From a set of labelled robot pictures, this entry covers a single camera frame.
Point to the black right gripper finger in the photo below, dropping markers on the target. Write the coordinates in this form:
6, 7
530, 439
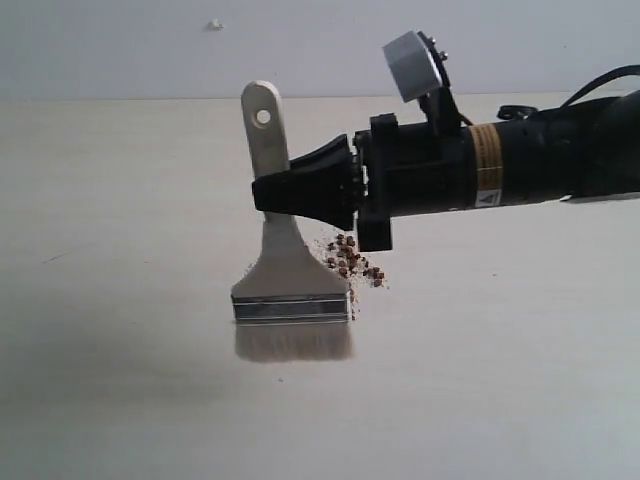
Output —
331, 197
334, 155

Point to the wooden paint brush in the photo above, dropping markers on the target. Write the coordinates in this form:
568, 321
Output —
288, 306

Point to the brown beads and crumbs pile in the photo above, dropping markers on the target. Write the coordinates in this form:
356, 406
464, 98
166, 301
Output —
340, 273

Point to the small white wall fixture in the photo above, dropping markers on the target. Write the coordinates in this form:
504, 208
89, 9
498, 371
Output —
215, 25

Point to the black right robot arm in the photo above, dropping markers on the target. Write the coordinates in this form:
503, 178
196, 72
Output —
584, 150

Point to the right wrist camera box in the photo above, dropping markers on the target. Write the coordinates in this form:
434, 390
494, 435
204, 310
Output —
416, 65

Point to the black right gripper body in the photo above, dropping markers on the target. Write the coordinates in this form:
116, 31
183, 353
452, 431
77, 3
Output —
412, 169

